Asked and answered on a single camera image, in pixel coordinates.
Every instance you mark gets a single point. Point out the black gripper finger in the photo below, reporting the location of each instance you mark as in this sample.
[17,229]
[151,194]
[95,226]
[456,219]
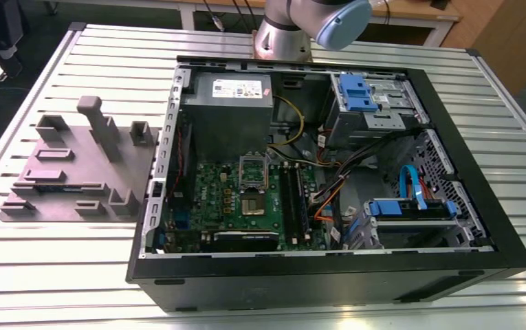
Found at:
[13,31]

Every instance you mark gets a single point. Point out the brown wooden cabinet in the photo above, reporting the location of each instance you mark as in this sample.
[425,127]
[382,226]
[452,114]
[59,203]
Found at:
[510,34]

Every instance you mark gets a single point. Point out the grey parts rack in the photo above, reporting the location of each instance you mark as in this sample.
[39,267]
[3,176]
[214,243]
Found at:
[83,165]

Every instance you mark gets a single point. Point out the grey power supply unit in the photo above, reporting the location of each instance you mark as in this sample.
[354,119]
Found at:
[226,127]

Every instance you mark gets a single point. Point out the CPU socket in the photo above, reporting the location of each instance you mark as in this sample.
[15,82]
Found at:
[254,206]

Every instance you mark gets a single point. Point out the hard disk in blue carrier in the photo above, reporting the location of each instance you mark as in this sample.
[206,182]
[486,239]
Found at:
[389,208]

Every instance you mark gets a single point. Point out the green motherboard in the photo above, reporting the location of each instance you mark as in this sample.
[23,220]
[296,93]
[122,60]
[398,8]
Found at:
[217,213]

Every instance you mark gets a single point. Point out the metal disk bay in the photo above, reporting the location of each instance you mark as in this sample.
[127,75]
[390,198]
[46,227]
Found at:
[418,224]

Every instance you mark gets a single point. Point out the black open PC case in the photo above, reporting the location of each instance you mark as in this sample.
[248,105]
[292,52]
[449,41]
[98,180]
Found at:
[290,285]

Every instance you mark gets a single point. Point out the black graphics card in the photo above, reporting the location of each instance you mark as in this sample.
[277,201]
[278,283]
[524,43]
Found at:
[245,240]

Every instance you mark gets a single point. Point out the metal drive cage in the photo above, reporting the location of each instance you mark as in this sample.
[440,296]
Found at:
[382,123]

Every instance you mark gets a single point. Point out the black RAM slot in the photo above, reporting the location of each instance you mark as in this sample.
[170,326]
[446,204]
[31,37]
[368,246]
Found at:
[302,199]
[288,199]

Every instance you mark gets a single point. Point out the blue plastic drive latch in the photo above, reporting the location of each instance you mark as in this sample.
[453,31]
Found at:
[357,93]

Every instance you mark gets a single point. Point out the RAM stick with gold contacts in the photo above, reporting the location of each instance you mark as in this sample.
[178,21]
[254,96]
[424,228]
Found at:
[58,188]

